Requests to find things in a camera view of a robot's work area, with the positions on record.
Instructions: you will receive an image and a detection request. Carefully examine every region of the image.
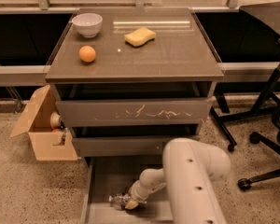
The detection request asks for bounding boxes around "white round object in box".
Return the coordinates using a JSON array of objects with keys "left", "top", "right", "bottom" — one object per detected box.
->
[{"left": 49, "top": 112, "right": 61, "bottom": 129}]

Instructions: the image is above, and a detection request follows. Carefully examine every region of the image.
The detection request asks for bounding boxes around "white ceramic bowl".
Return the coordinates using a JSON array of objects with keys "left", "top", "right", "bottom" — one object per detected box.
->
[{"left": 72, "top": 13, "right": 103, "bottom": 37}]

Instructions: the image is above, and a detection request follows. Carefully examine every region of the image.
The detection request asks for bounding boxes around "clear plastic water bottle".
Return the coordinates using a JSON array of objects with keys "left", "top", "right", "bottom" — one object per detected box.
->
[{"left": 108, "top": 193, "right": 147, "bottom": 211}]

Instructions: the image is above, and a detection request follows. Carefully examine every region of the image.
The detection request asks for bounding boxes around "grey drawer cabinet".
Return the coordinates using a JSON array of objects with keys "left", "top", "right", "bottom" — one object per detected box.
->
[{"left": 45, "top": 7, "right": 224, "bottom": 224}]

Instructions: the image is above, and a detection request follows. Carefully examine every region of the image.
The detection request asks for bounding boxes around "top grey drawer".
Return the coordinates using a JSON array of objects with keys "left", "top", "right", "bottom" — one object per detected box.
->
[{"left": 56, "top": 98, "right": 212, "bottom": 127}]

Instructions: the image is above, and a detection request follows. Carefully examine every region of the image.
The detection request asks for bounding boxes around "open cardboard box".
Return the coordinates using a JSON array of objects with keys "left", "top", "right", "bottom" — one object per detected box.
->
[{"left": 10, "top": 85, "right": 77, "bottom": 161}]

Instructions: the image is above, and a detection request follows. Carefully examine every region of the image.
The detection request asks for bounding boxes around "yellow sponge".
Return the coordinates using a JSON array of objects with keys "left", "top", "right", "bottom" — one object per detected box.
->
[{"left": 124, "top": 27, "right": 156, "bottom": 47}]

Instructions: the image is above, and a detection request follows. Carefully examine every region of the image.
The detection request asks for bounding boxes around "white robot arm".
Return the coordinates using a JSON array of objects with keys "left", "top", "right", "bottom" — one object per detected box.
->
[{"left": 125, "top": 138, "right": 231, "bottom": 224}]

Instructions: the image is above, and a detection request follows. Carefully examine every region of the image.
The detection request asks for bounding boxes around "black side table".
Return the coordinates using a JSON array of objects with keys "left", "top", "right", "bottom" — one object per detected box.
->
[{"left": 211, "top": 2, "right": 280, "bottom": 152}]

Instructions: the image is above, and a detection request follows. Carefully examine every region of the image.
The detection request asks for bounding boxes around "orange fruit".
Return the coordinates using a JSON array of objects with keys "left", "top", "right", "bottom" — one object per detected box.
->
[{"left": 78, "top": 46, "right": 96, "bottom": 63}]

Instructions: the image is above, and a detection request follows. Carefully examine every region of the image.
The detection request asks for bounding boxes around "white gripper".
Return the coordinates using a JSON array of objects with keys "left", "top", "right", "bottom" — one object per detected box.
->
[{"left": 125, "top": 180, "right": 152, "bottom": 210}]

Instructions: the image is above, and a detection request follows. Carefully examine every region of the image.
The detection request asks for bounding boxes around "middle grey drawer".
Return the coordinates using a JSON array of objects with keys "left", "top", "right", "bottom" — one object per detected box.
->
[{"left": 71, "top": 134, "right": 200, "bottom": 158}]

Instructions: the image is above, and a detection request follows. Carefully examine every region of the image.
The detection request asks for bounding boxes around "bottom grey open drawer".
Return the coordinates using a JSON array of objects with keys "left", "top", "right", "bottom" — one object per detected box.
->
[{"left": 80, "top": 155, "right": 174, "bottom": 224}]

